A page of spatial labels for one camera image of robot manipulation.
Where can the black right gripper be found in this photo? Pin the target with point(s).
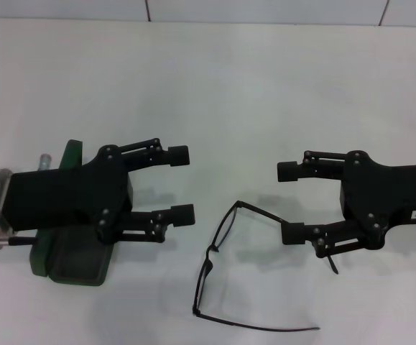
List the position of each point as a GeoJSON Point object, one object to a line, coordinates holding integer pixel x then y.
{"type": "Point", "coordinates": [380, 197]}

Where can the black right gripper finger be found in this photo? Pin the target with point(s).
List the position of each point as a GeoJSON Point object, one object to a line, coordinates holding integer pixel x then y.
{"type": "Point", "coordinates": [182, 215]}

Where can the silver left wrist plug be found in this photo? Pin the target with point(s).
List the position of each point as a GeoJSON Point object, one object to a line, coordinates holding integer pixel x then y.
{"type": "Point", "coordinates": [44, 161]}

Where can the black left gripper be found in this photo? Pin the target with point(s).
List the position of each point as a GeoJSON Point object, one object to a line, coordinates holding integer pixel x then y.
{"type": "Point", "coordinates": [64, 194]}

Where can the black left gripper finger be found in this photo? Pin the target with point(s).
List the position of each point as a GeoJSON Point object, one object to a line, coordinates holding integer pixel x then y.
{"type": "Point", "coordinates": [178, 156]}

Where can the green glasses case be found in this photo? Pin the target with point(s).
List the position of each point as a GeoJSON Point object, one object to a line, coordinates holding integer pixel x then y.
{"type": "Point", "coordinates": [74, 267]}

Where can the black thin-frame glasses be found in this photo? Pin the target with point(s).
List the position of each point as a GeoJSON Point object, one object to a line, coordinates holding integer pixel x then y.
{"type": "Point", "coordinates": [210, 266]}

